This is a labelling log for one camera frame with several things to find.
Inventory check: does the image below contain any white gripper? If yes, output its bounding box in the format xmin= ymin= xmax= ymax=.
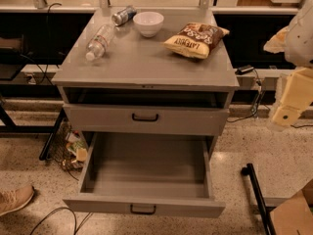
xmin=263 ymin=26 xmax=313 ymax=131

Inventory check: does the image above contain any brown yellow chip bag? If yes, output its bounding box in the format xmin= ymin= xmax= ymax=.
xmin=163 ymin=23 xmax=229 ymax=60

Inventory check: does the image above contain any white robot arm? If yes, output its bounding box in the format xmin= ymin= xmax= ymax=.
xmin=263 ymin=0 xmax=313 ymax=131

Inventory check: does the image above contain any grey drawer cabinet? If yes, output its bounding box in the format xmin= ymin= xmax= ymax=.
xmin=51 ymin=7 xmax=241 ymax=159

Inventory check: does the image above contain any grey open lower drawer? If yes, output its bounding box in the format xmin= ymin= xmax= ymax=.
xmin=64 ymin=133 xmax=225 ymax=218

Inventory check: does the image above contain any grey closed upper drawer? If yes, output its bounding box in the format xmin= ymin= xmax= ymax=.
xmin=64 ymin=104 xmax=229 ymax=136

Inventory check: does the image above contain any black power adapter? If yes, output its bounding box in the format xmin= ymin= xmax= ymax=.
xmin=236 ymin=65 xmax=254 ymax=75

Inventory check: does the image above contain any white bowl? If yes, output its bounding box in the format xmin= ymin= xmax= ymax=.
xmin=133 ymin=12 xmax=164 ymax=37

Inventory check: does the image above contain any silver blue soda can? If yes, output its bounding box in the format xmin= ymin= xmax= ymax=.
xmin=112 ymin=6 xmax=137 ymax=26

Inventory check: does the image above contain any cardboard box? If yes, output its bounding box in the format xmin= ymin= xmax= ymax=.
xmin=270 ymin=179 xmax=313 ymax=235

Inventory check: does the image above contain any clear plastic water bottle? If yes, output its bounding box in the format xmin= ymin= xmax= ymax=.
xmin=85 ymin=24 xmax=114 ymax=61

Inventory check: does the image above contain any black table leg left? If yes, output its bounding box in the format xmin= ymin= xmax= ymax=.
xmin=39 ymin=110 xmax=66 ymax=161

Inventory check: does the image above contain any beige shoe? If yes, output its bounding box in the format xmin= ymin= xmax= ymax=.
xmin=0 ymin=185 xmax=34 ymax=216

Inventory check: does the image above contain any black metal frame leg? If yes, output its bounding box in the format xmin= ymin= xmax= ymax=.
xmin=241 ymin=164 xmax=276 ymax=235

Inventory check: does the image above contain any wire basket with trash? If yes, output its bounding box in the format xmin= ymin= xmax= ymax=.
xmin=49 ymin=120 xmax=87 ymax=170

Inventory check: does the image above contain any black floor cable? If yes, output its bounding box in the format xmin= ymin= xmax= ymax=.
xmin=29 ymin=207 xmax=94 ymax=235

